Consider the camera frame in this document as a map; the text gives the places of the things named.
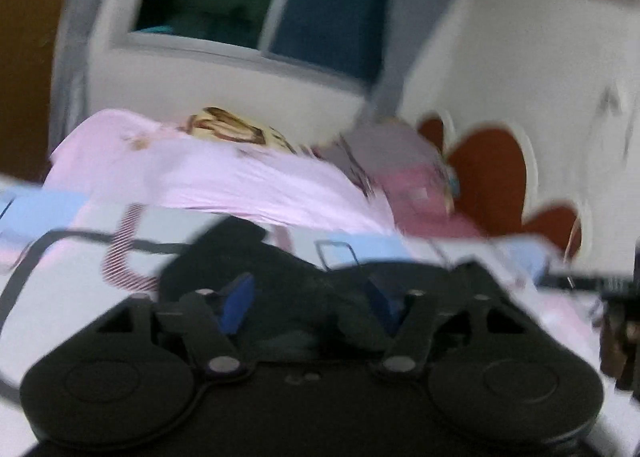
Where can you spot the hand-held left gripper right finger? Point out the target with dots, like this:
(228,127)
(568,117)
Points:
(394,309)

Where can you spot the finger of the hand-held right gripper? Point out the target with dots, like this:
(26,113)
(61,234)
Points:
(575,282)

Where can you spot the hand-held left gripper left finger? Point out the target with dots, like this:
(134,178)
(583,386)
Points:
(237,304)

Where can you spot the black padded jacket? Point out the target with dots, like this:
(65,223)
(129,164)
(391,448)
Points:
(300,287)

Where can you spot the stack of folded clothes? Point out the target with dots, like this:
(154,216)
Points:
(400,182)

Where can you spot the pink blanket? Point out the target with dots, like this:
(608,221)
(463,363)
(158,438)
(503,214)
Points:
(210,177)

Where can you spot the red and white headboard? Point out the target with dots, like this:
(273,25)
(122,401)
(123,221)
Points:
(492,172)

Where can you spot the bed with patterned sheet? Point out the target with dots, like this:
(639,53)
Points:
(65,277)

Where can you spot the yellow patterned pillow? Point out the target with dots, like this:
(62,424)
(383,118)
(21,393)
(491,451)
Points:
(235,129)

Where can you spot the grey curtain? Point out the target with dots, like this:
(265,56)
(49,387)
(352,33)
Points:
(405,37)
(75,37)

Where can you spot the wooden door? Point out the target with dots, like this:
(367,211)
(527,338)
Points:
(25,47)

